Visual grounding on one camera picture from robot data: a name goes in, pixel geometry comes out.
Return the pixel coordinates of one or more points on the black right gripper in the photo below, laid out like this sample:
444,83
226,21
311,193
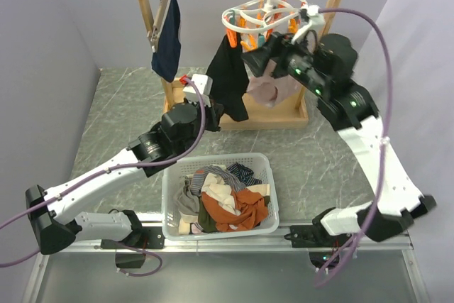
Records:
277,45

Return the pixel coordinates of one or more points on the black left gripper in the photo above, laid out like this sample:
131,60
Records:
216,112

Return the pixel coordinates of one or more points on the black underwear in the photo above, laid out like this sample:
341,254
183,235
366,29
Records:
230,80

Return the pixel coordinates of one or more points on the pink beige underwear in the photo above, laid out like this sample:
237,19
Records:
270,91

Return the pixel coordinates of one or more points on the white clip hanger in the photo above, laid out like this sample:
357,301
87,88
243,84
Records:
249,25

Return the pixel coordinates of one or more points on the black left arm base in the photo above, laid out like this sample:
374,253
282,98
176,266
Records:
131,253

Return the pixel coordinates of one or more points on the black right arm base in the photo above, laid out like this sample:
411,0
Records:
321,245

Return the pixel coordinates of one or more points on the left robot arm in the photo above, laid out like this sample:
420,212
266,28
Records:
57,214

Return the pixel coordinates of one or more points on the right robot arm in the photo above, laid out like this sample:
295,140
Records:
327,72

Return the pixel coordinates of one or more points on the navy blue underwear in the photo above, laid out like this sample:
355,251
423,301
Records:
165,61

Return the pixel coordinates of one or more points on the wooden clip hanger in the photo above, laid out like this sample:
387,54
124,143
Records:
153,34

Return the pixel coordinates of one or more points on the cream white garment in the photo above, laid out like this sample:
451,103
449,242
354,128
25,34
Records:
215,187

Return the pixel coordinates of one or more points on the grey garment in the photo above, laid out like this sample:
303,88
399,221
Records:
187,203

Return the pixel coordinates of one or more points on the navy striped garment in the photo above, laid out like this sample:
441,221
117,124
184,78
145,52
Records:
244,174

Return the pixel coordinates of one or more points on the white plastic laundry basket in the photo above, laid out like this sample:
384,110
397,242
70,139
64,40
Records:
196,169

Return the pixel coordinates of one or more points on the orange brown garment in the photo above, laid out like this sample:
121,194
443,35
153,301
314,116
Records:
223,210

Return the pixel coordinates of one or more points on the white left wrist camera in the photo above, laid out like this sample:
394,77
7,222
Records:
197,82

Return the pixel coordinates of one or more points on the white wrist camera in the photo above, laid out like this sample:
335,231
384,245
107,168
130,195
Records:
197,82
313,21

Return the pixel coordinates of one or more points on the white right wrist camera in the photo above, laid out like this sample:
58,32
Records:
313,21

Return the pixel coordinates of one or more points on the aluminium mounting rail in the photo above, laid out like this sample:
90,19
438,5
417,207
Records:
275,241

